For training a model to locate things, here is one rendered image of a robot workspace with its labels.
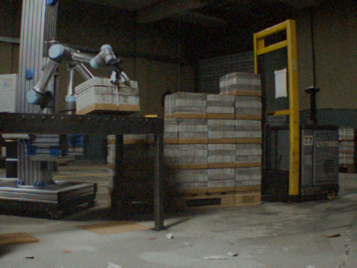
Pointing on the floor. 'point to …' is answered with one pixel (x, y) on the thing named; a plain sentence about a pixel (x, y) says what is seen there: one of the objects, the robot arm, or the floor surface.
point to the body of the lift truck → (310, 157)
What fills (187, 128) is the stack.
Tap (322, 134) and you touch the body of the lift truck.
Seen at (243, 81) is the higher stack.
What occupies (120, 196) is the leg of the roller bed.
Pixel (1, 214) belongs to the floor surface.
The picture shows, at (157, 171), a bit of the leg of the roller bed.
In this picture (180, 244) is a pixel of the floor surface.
